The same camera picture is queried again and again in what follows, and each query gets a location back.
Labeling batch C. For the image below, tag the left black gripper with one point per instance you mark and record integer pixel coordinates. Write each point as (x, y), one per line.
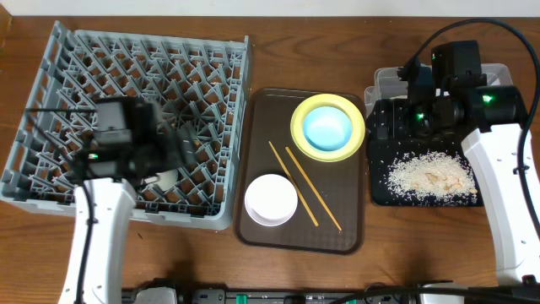
(172, 159)

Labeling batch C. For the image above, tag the white cup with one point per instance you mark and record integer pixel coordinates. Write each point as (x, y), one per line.
(163, 180)

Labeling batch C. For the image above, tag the light blue bowl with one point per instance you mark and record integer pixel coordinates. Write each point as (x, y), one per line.
(327, 128)

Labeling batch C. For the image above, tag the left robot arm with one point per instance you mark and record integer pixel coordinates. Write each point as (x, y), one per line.
(132, 147)

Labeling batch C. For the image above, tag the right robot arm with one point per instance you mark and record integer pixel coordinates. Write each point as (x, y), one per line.
(453, 95)

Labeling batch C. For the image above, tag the black waste bin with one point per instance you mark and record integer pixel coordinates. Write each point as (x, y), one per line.
(385, 144)

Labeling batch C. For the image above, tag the grey dishwasher rack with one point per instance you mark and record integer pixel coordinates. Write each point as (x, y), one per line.
(202, 87)

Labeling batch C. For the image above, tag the clear plastic bin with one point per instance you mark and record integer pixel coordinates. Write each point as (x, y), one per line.
(389, 86)

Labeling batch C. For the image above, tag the spilled rice pile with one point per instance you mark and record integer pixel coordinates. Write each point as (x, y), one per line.
(431, 175)

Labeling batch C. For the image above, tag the right wooden chopstick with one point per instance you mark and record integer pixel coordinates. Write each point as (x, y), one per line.
(313, 188)

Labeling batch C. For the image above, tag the yellow plate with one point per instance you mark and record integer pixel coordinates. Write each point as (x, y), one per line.
(342, 103)

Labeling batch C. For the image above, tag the brown plastic tray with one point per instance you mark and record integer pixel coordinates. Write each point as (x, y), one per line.
(341, 184)

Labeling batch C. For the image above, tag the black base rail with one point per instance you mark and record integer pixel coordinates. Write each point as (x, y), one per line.
(164, 291)

